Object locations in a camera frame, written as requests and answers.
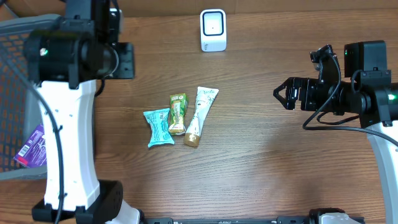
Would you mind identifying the green snack packet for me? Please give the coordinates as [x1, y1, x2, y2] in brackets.
[169, 93, 189, 136]

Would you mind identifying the teal snack packet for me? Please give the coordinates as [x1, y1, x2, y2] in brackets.
[143, 108, 175, 148]

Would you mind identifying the white tube gold cap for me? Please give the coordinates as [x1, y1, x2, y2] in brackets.
[184, 86, 219, 147]

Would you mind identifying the purple pad package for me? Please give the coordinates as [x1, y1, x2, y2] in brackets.
[14, 124, 47, 168]

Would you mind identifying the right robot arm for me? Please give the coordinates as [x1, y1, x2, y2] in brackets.
[273, 40, 397, 223]

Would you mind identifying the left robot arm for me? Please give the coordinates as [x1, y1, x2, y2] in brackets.
[24, 0, 144, 224]

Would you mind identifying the white barcode scanner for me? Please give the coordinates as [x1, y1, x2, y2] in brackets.
[200, 9, 227, 52]

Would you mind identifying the grey plastic mesh basket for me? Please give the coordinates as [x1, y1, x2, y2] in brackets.
[1, 14, 59, 180]

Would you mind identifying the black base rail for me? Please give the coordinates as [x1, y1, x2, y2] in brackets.
[140, 208, 366, 224]

